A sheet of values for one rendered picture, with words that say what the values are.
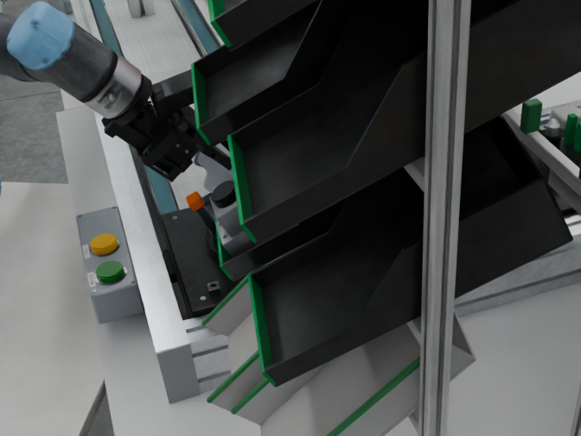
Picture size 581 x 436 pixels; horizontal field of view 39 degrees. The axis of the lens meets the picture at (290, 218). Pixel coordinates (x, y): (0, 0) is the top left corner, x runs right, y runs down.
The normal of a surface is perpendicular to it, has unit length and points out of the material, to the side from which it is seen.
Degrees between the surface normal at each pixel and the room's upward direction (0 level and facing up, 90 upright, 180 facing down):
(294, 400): 45
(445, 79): 90
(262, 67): 25
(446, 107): 90
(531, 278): 90
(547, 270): 90
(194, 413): 0
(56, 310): 0
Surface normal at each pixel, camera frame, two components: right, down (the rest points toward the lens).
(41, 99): -0.07, -0.80
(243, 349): -0.76, -0.46
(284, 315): -0.49, -0.66
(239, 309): 0.14, 0.59
